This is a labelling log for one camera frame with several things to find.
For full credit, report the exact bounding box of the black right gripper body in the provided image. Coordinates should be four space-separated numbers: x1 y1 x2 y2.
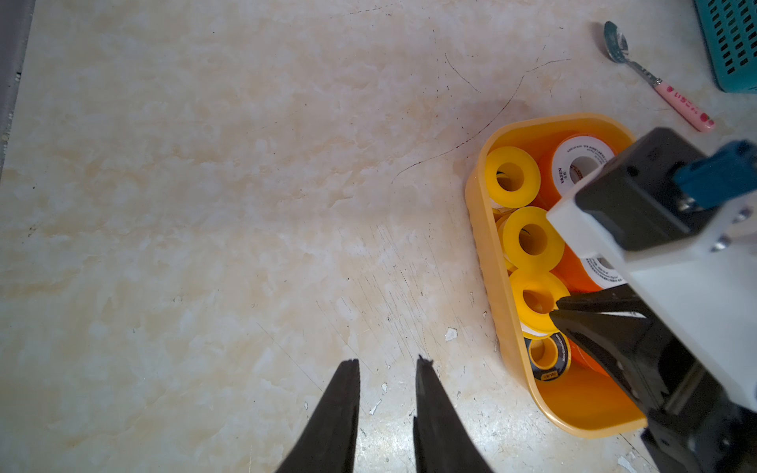
614 336 756 472

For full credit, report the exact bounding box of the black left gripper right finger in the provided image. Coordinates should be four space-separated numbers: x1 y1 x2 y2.
413 357 492 472

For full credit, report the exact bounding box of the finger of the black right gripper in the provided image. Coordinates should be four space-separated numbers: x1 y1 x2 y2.
549 285 674 408

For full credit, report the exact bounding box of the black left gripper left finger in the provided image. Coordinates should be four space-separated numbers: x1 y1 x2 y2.
277 359 361 472

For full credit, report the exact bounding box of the orange tape roll mid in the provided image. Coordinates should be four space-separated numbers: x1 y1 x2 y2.
551 246 626 293

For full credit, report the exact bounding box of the black yellow tape roll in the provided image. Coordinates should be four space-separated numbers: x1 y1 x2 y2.
524 332 573 382

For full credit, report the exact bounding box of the yellow plastic storage box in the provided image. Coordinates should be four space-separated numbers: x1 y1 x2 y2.
465 112 647 439

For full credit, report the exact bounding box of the orange tape roll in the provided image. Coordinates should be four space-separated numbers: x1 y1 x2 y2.
569 340 609 378
536 134 616 210

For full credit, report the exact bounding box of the teal plastic basket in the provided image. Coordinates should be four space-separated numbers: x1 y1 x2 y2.
694 0 757 94

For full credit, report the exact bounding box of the spoon with pink handle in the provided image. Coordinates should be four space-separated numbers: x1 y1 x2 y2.
603 21 716 133

